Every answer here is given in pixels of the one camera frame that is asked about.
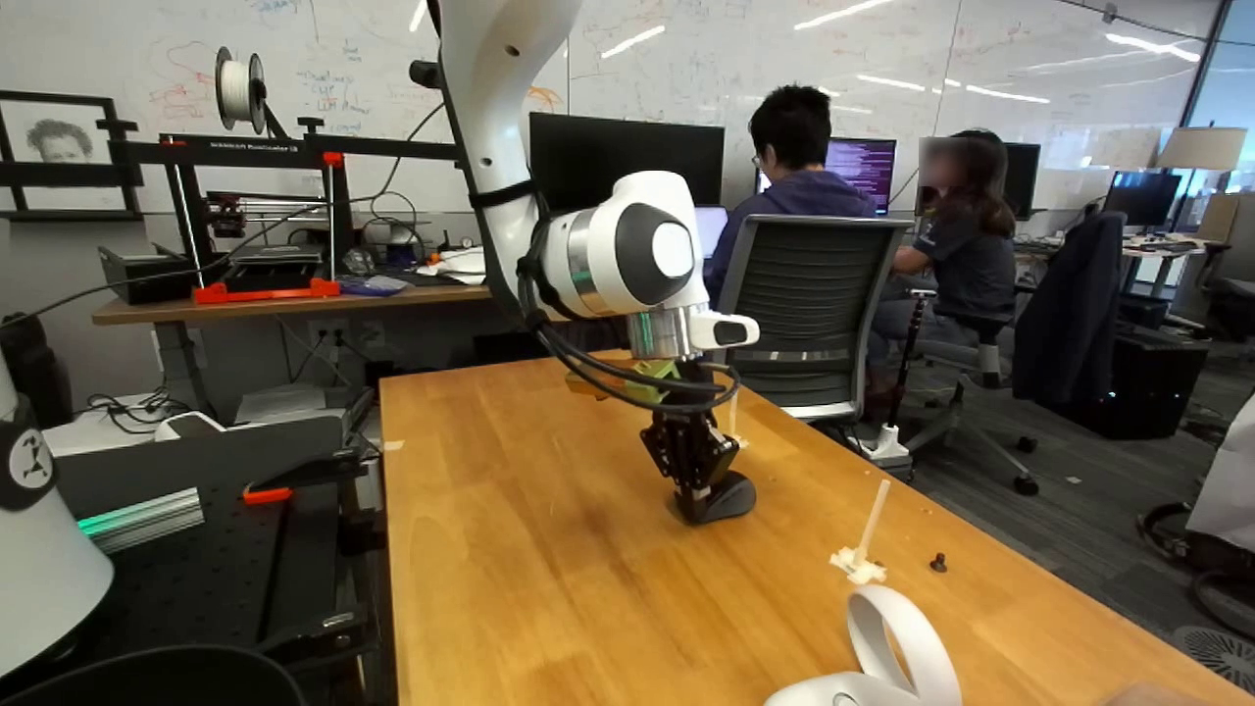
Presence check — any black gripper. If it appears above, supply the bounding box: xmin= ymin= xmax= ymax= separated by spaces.
xmin=634 ymin=375 xmax=744 ymax=518

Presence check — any black computer mouse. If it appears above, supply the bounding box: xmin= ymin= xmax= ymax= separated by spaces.
xmin=670 ymin=469 xmax=762 ymax=529

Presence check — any tall white stick stand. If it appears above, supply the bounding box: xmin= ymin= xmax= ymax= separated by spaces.
xmin=827 ymin=474 xmax=897 ymax=587

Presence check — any grey mesh office chair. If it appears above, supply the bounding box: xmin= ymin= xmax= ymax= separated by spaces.
xmin=712 ymin=212 xmax=916 ymax=426

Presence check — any laptop with white screen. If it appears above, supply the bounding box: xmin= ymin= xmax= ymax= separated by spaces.
xmin=690 ymin=199 xmax=732 ymax=264

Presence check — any white VR controller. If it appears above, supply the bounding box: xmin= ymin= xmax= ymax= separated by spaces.
xmin=762 ymin=582 xmax=965 ymax=706

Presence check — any black swivel office chair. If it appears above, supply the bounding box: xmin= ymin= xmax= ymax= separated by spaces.
xmin=897 ymin=285 xmax=1048 ymax=498

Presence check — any person in purple hoodie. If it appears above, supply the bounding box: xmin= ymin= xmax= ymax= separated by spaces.
xmin=703 ymin=81 xmax=886 ymax=311

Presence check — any white papers stack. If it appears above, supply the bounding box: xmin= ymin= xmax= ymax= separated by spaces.
xmin=412 ymin=242 xmax=494 ymax=291

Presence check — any large black monitor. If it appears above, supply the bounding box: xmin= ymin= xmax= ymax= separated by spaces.
xmin=525 ymin=108 xmax=729 ymax=221

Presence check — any monitor with purple screen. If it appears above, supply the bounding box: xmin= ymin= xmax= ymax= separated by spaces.
xmin=754 ymin=133 xmax=900 ymax=217

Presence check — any person with long hair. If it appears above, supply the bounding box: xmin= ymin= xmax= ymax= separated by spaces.
xmin=890 ymin=125 xmax=1025 ymax=328

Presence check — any black jacket on chair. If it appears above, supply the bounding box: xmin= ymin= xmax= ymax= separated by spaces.
xmin=1010 ymin=205 xmax=1129 ymax=418

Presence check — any wooden side desk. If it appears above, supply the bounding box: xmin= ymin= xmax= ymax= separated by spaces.
xmin=90 ymin=256 xmax=551 ymax=412

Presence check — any dark monitor behind people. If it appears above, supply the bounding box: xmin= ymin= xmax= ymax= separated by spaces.
xmin=920 ymin=133 xmax=1048 ymax=222

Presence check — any dark grey equipment cart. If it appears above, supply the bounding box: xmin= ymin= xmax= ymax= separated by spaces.
xmin=35 ymin=382 xmax=384 ymax=706

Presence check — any black orange 3D printer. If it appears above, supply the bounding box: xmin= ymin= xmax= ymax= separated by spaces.
xmin=98 ymin=115 xmax=464 ymax=311

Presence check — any distant black monitor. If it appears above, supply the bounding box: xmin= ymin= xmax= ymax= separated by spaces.
xmin=1103 ymin=165 xmax=1185 ymax=230

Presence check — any green translucent tube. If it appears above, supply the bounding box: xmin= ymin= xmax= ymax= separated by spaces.
xmin=74 ymin=484 xmax=208 ymax=556

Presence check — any white filament spool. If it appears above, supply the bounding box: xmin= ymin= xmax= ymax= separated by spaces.
xmin=210 ymin=43 xmax=273 ymax=138

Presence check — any white cone lamp shade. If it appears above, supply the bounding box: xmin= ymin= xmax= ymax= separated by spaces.
xmin=0 ymin=348 xmax=117 ymax=681

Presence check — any black framed portrait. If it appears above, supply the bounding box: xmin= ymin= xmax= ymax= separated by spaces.
xmin=0 ymin=87 xmax=121 ymax=222

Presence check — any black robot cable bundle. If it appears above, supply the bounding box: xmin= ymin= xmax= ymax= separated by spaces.
xmin=513 ymin=248 xmax=744 ymax=412

